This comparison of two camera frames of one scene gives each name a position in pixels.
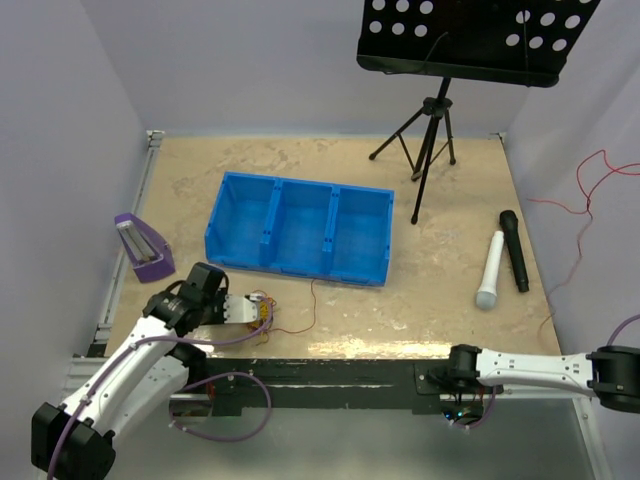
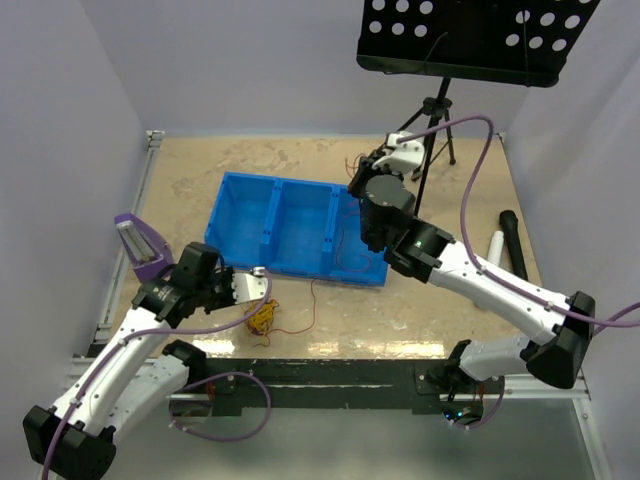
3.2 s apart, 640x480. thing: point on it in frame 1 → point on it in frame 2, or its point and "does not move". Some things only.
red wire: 586,212 → 343,229
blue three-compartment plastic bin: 302,228 does not move
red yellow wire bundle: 266,308 does not move
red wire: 313,324 does not move
